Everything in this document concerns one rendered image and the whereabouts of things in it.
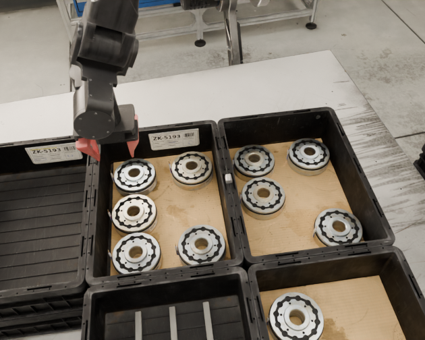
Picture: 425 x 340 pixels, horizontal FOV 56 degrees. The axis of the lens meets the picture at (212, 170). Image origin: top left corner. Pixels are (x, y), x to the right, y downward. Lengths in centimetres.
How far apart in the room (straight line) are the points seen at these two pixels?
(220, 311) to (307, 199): 34
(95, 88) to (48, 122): 89
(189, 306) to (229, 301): 8
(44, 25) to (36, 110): 199
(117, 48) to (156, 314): 52
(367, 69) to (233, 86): 152
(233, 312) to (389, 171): 67
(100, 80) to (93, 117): 6
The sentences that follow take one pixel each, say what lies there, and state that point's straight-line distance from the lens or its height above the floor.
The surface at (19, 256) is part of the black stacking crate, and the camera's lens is 100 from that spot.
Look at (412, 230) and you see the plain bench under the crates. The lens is 118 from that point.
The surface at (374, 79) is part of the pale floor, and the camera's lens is 278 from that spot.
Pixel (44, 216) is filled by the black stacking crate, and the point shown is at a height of 83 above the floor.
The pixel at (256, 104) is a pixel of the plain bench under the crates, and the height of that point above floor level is 70.
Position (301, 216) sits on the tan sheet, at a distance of 96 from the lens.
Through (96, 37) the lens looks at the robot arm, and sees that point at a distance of 59.
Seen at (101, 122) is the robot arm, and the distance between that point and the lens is 58.
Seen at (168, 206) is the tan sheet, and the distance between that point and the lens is 97.
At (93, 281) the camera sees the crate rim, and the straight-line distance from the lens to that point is 80.
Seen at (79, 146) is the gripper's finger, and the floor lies 113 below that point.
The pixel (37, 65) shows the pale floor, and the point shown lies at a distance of 305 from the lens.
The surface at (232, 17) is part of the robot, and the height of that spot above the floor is 78.
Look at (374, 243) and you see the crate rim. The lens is 84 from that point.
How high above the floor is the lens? 163
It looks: 51 degrees down
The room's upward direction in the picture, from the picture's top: 2 degrees counter-clockwise
